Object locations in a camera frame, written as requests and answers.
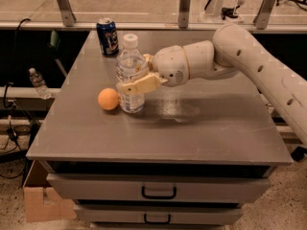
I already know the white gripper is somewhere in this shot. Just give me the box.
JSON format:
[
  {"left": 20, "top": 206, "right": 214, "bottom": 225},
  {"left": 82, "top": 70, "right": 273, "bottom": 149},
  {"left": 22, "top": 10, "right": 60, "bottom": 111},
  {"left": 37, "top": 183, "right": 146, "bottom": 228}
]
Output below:
[{"left": 116, "top": 45, "right": 189, "bottom": 95}]

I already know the clear plastic water bottle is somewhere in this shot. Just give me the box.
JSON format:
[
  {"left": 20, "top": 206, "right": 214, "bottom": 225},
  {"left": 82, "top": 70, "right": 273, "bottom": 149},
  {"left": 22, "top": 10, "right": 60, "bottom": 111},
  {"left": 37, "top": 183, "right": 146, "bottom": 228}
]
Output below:
[{"left": 115, "top": 34, "right": 148, "bottom": 113}]

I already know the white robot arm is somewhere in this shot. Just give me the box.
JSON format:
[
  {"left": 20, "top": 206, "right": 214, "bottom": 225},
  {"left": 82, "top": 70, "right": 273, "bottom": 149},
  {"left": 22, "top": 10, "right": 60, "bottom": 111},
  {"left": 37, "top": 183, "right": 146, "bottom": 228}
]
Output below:
[{"left": 117, "top": 24, "right": 307, "bottom": 144}]

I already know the small clear bottle on ledge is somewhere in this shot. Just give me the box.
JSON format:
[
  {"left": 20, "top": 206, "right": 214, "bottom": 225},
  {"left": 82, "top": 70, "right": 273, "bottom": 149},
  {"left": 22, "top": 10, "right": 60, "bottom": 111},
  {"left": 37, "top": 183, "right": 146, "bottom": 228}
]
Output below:
[{"left": 29, "top": 68, "right": 52, "bottom": 100}]

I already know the orange fruit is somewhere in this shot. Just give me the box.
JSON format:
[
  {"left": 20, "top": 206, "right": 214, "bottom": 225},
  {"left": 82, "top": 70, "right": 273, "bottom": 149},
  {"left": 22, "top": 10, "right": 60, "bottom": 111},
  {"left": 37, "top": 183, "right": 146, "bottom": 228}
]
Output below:
[{"left": 98, "top": 88, "right": 119, "bottom": 110}]

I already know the blue soda can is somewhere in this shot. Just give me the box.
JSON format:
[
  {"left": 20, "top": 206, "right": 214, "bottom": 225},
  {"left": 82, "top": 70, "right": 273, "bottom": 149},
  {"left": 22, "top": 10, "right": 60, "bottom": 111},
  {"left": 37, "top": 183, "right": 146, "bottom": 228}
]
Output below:
[{"left": 96, "top": 18, "right": 119, "bottom": 57}]

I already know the grey drawer cabinet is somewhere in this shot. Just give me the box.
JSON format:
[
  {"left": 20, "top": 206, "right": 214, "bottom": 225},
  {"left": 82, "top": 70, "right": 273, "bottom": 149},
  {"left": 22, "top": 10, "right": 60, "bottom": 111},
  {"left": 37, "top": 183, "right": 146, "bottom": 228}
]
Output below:
[{"left": 28, "top": 34, "right": 292, "bottom": 230}]

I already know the upper grey drawer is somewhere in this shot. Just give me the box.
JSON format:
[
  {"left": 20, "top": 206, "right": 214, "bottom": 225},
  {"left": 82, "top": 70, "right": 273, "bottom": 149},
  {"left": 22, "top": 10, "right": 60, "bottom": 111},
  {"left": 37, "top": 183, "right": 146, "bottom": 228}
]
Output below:
[{"left": 47, "top": 173, "right": 271, "bottom": 203}]

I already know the grey drawer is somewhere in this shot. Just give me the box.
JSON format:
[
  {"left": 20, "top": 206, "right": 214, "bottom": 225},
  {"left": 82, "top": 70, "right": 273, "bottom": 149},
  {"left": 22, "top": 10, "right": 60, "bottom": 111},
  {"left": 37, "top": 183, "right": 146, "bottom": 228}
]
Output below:
[
  {"left": 47, "top": 173, "right": 271, "bottom": 203},
  {"left": 74, "top": 204, "right": 243, "bottom": 225}
]

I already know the lower grey drawer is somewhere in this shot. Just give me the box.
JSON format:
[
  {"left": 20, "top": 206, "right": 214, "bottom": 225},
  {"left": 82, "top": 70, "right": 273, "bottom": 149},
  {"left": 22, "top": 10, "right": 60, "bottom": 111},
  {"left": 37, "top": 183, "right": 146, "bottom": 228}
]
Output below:
[{"left": 74, "top": 204, "right": 243, "bottom": 225}]

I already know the brown cardboard box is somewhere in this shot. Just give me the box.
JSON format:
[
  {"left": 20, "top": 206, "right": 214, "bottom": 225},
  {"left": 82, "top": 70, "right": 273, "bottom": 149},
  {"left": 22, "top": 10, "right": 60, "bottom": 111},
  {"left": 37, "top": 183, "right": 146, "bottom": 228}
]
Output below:
[{"left": 23, "top": 161, "right": 77, "bottom": 222}]

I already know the middle metal bracket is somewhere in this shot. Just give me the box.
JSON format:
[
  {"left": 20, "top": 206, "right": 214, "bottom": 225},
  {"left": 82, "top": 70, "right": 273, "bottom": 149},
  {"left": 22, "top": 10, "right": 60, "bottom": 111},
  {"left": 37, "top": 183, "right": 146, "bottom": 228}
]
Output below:
[{"left": 177, "top": 0, "right": 191, "bottom": 29}]

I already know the metal bracket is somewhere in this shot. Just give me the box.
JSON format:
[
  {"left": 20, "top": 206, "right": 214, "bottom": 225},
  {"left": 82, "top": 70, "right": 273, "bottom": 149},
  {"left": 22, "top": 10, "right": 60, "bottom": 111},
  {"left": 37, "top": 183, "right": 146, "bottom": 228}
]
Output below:
[
  {"left": 253, "top": 0, "right": 276, "bottom": 30},
  {"left": 57, "top": 0, "right": 76, "bottom": 27},
  {"left": 177, "top": 0, "right": 191, "bottom": 29}
]

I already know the left metal bracket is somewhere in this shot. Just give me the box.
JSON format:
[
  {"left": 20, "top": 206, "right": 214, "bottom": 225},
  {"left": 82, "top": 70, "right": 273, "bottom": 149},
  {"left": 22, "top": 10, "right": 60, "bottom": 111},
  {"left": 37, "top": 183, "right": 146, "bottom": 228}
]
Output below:
[{"left": 57, "top": 0, "right": 76, "bottom": 27}]

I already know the green handled tool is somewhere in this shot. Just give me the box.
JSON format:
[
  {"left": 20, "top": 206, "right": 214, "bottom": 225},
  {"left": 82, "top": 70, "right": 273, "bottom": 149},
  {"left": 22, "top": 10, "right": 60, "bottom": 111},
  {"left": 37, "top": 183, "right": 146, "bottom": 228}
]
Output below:
[{"left": 48, "top": 30, "right": 67, "bottom": 77}]

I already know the right metal bracket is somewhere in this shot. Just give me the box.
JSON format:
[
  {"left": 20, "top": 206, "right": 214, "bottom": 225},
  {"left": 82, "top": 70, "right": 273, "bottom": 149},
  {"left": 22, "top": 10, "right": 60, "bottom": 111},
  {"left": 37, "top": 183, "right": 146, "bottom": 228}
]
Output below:
[{"left": 253, "top": 0, "right": 276, "bottom": 30}]

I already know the black upper drawer handle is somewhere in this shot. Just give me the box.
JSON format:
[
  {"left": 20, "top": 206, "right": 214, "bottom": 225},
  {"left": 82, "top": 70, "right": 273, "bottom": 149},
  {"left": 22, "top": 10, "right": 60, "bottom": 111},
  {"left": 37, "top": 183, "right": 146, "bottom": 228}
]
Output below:
[{"left": 141, "top": 186, "right": 177, "bottom": 200}]

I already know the black drawer handle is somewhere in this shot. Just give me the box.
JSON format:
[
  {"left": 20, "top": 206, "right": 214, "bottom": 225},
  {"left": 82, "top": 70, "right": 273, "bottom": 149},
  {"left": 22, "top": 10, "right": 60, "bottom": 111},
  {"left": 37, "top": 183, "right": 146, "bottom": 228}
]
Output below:
[
  {"left": 141, "top": 186, "right": 177, "bottom": 200},
  {"left": 143, "top": 214, "right": 172, "bottom": 224}
]

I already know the black lower drawer handle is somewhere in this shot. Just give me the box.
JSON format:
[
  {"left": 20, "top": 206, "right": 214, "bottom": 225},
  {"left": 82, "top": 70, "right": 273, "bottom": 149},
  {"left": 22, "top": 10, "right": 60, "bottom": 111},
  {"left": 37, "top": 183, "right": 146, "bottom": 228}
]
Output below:
[{"left": 143, "top": 214, "right": 172, "bottom": 224}]

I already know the black cable left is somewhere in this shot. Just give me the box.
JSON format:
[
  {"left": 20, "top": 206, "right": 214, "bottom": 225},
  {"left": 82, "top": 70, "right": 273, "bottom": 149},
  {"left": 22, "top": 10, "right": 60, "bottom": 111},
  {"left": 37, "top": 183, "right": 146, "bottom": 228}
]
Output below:
[{"left": 0, "top": 17, "right": 39, "bottom": 180}]

